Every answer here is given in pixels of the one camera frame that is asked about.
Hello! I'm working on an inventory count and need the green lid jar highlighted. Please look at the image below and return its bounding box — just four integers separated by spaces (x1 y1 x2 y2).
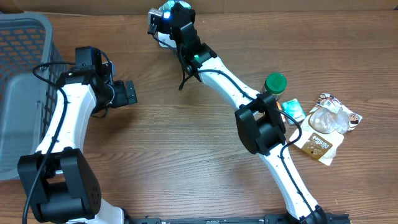
261 72 287 100

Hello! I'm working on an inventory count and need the beige powder pouch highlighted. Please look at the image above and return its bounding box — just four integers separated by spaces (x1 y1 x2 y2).
290 93 363 166

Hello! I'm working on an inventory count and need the teal snack packet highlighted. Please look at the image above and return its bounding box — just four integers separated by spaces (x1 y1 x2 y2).
159 0 191 11

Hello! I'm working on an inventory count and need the orange tissue packet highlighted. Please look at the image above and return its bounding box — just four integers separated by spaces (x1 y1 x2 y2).
276 101 287 123

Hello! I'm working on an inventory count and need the white barcode scanner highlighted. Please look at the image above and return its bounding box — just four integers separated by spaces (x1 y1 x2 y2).
157 32 177 49

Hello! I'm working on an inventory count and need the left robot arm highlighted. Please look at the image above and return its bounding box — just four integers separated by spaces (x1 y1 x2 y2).
17 46 137 223

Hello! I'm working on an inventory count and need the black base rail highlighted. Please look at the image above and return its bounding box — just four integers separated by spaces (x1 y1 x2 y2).
124 213 351 224

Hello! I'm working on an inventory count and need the grey plastic mesh basket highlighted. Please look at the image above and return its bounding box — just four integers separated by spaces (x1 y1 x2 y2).
1 13 67 181

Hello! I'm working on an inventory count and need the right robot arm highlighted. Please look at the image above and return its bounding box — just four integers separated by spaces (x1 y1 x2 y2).
160 1 328 223

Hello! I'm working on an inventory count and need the teal white tissue packet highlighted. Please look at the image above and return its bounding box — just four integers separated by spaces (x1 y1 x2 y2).
282 98 306 123

